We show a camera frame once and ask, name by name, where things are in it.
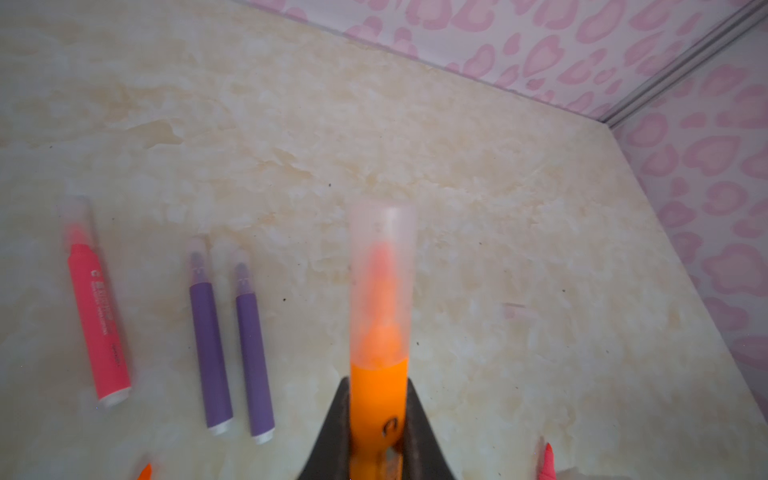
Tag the orange highlighter pen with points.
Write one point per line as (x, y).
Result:
(146, 473)
(377, 403)

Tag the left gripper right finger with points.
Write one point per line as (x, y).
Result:
(422, 456)

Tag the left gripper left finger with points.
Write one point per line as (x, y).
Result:
(330, 455)

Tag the pink highlighter pen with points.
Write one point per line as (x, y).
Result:
(99, 325)
(547, 468)

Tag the clear pen cap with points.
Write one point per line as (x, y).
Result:
(77, 222)
(241, 273)
(382, 248)
(514, 311)
(198, 260)

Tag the purple highlighter pen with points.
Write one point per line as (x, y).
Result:
(212, 366)
(258, 396)

